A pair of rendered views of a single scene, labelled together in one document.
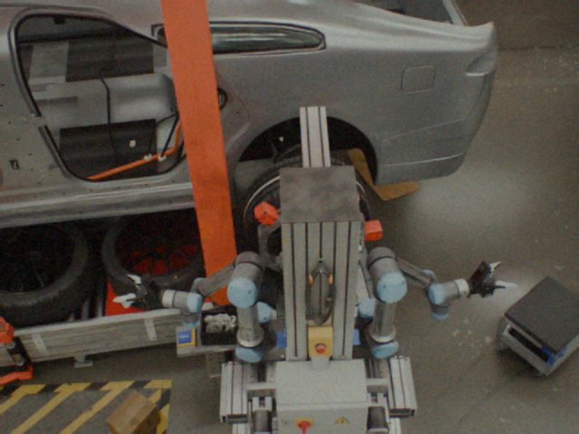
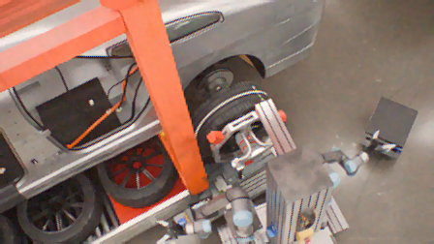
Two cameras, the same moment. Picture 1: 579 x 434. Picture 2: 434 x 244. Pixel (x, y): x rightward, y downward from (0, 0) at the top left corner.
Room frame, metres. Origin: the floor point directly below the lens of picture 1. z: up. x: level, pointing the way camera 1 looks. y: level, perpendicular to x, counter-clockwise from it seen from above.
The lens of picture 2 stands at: (0.86, 0.45, 4.39)
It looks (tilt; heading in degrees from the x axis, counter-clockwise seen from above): 62 degrees down; 348
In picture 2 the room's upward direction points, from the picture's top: 10 degrees counter-clockwise
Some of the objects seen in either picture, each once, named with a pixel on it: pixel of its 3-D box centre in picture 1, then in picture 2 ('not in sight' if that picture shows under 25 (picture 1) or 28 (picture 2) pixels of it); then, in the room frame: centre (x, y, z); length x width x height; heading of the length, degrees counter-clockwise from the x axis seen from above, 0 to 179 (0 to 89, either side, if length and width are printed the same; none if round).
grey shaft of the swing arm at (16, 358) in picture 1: (14, 350); not in sight; (2.25, 1.52, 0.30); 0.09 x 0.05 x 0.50; 97
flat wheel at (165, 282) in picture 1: (162, 254); (138, 167); (2.81, 0.77, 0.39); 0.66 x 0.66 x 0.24
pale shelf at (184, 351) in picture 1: (217, 336); (201, 213); (2.20, 0.41, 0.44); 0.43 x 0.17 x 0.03; 97
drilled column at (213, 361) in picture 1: (216, 360); not in sight; (2.19, 0.44, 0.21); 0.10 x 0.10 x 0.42; 7
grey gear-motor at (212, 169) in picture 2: (260, 278); (204, 158); (2.72, 0.20, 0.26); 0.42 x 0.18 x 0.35; 7
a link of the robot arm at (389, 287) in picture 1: (384, 311); (323, 188); (1.79, -0.37, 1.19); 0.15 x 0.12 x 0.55; 15
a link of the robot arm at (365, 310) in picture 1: (370, 316); not in sight; (1.91, -0.34, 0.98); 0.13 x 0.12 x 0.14; 15
